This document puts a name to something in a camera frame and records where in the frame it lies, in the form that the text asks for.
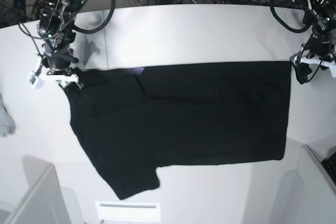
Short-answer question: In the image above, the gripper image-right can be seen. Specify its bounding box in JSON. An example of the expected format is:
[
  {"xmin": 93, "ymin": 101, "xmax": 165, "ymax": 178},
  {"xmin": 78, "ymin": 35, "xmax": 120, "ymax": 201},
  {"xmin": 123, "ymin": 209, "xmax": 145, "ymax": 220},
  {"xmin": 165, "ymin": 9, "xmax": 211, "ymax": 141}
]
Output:
[{"xmin": 293, "ymin": 31, "xmax": 335, "ymax": 84}]

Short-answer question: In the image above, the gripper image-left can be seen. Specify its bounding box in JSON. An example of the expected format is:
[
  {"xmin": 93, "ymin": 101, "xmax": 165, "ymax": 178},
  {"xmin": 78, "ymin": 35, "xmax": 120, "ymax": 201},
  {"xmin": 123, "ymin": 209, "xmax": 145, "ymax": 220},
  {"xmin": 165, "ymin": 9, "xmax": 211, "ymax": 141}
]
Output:
[{"xmin": 43, "ymin": 37, "xmax": 84, "ymax": 94}]

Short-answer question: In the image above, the black T-shirt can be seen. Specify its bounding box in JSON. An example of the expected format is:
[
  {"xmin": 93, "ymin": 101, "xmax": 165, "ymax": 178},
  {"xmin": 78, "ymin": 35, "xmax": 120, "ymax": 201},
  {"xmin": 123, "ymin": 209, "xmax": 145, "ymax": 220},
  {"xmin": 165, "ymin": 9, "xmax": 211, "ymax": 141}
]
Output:
[{"xmin": 64, "ymin": 61, "xmax": 292, "ymax": 200}]

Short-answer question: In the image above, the grey cloth at left edge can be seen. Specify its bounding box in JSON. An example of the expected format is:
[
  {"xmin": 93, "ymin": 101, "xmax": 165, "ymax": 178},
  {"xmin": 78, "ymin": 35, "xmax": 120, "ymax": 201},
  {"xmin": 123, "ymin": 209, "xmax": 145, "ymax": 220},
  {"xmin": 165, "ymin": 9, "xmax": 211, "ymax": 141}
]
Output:
[{"xmin": 0, "ymin": 98, "xmax": 16, "ymax": 137}]

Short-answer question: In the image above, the black keyboard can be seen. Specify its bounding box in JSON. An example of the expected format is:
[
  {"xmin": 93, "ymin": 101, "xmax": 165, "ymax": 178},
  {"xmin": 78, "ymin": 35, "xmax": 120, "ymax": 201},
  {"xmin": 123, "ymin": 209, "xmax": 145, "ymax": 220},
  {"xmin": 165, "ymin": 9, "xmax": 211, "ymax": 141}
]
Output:
[{"xmin": 321, "ymin": 153, "xmax": 336, "ymax": 182}]

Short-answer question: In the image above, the white partition panel left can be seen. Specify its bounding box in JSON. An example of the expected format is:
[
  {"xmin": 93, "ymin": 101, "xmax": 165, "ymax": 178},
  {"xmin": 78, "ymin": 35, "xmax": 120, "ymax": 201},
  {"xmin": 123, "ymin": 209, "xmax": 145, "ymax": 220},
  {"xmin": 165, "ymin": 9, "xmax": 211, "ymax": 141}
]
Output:
[{"xmin": 5, "ymin": 165, "xmax": 71, "ymax": 224}]

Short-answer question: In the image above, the white partition panel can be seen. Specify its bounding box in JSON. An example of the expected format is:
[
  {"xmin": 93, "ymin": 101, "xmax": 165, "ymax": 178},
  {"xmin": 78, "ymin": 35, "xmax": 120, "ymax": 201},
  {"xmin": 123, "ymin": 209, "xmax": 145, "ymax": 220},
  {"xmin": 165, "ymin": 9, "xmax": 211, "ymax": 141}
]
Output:
[
  {"xmin": 5, "ymin": 165, "xmax": 71, "ymax": 224},
  {"xmin": 295, "ymin": 145, "xmax": 335, "ymax": 223}
]

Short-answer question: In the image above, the white partition panel right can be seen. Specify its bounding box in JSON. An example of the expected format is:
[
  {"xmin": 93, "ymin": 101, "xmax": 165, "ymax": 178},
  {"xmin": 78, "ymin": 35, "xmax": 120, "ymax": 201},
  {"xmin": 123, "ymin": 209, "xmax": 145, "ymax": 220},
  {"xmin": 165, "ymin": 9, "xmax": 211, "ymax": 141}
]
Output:
[{"xmin": 295, "ymin": 145, "xmax": 335, "ymax": 223}]

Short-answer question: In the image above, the coiled black cables left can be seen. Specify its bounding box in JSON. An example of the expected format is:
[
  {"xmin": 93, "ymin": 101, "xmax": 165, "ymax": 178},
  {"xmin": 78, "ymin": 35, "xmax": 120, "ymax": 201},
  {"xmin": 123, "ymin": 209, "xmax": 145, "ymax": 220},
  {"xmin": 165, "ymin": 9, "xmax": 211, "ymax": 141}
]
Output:
[{"xmin": 30, "ymin": 0, "xmax": 53, "ymax": 22}]

